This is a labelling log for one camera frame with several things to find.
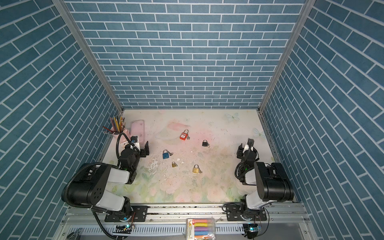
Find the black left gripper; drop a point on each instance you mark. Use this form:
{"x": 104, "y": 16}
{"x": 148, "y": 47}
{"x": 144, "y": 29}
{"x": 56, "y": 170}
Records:
{"x": 145, "y": 151}

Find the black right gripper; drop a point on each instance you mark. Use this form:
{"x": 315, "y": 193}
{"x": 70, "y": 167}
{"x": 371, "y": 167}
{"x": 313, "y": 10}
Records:
{"x": 240, "y": 153}

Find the blue padlock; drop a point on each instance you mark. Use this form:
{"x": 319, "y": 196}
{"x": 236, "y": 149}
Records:
{"x": 166, "y": 154}

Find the red padlock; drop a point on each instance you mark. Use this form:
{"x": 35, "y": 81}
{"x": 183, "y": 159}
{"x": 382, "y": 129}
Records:
{"x": 185, "y": 135}

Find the black padlock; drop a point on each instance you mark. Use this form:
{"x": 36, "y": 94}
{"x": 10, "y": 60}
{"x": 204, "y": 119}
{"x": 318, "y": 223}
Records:
{"x": 205, "y": 144}

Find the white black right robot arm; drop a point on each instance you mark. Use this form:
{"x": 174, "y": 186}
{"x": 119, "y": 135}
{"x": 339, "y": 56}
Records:
{"x": 272, "y": 182}

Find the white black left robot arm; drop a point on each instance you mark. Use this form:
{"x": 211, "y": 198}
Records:
{"x": 87, "y": 188}

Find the pink pencil case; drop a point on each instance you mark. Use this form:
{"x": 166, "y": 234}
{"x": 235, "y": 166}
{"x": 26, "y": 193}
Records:
{"x": 138, "y": 129}

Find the pink pencil cup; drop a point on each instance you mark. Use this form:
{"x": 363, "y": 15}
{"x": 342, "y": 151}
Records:
{"x": 122, "y": 139}

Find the coloured pencils bundle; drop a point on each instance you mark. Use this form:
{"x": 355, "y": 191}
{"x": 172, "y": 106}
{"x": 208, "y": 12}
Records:
{"x": 118, "y": 125}

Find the marker pen box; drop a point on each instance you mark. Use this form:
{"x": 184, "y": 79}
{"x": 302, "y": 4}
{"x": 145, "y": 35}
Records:
{"x": 201, "y": 229}

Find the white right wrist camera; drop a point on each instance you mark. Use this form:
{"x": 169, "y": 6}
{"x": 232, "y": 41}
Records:
{"x": 247, "y": 148}

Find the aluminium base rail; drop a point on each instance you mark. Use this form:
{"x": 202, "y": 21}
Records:
{"x": 284, "y": 221}

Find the aluminium corner post right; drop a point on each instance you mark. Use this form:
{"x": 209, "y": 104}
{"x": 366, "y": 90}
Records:
{"x": 303, "y": 16}

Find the aluminium corner post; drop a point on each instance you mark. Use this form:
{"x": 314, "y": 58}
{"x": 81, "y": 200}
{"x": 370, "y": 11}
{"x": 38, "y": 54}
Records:
{"x": 303, "y": 16}
{"x": 81, "y": 41}

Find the aluminium corner post left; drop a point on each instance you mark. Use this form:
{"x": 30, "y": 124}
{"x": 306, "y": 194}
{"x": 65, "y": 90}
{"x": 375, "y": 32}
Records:
{"x": 81, "y": 41}

